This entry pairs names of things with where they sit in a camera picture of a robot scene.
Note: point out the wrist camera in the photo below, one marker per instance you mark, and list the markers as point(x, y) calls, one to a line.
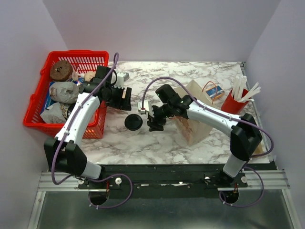
point(121, 79)
point(144, 108)

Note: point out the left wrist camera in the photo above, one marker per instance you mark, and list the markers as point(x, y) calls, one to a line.
point(121, 79)

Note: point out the white paper coffee cup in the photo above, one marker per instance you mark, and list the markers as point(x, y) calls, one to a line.
point(138, 131)

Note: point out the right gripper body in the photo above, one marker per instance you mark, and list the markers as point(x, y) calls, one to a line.
point(159, 113)

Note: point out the blue flat package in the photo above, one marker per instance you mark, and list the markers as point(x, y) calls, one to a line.
point(48, 100)

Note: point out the grey crumpled bag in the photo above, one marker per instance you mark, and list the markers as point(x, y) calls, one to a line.
point(64, 92)

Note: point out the white wrapped straws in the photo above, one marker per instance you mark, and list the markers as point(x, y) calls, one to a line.
point(238, 88)

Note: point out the black food cup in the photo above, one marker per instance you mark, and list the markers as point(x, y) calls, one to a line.
point(69, 110)

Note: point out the beige printed bottle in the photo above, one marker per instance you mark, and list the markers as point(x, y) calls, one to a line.
point(88, 75)

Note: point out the black coffee cup lid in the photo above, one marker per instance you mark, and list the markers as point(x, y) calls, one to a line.
point(133, 122)

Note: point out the paper takeout bag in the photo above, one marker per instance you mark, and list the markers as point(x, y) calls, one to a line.
point(194, 131)

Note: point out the silver snack bag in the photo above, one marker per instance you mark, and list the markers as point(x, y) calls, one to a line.
point(56, 113)

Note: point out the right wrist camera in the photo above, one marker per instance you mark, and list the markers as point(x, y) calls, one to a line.
point(144, 108)

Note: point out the blue orange card box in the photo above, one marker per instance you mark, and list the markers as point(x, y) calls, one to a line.
point(215, 93)

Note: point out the red plastic basket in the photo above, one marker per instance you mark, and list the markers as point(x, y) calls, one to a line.
point(82, 61)

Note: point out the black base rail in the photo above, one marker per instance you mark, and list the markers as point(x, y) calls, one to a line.
point(169, 181)

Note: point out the red straw cup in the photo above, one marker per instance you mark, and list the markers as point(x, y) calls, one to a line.
point(232, 106)

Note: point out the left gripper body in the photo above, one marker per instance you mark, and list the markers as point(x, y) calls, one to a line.
point(116, 100)

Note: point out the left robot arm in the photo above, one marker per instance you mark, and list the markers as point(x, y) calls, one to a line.
point(63, 152)

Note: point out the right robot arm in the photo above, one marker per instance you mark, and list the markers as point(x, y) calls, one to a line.
point(243, 131)

